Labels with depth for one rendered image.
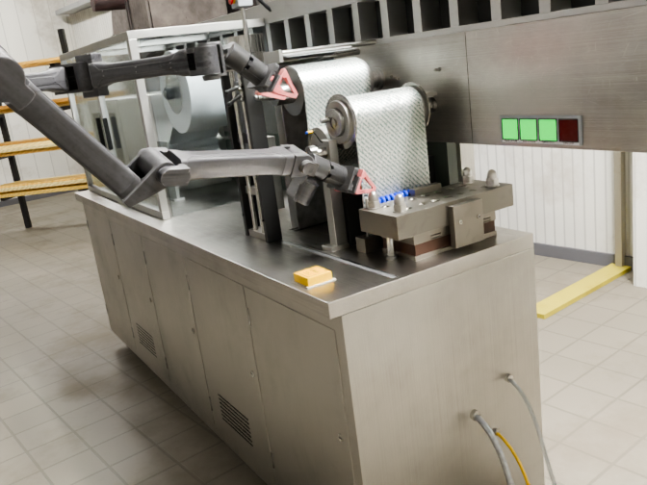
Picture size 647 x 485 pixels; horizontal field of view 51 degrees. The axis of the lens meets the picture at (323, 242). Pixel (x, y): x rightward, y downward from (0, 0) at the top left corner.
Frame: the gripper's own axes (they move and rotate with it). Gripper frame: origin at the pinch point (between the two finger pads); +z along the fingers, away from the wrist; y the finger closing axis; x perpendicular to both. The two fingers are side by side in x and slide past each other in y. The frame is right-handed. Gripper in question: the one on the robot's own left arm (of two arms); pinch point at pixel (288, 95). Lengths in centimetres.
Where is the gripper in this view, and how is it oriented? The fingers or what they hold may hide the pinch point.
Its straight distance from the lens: 178.2
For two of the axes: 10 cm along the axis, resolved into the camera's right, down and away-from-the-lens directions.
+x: 4.3, -8.9, 1.3
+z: 7.3, 4.3, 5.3
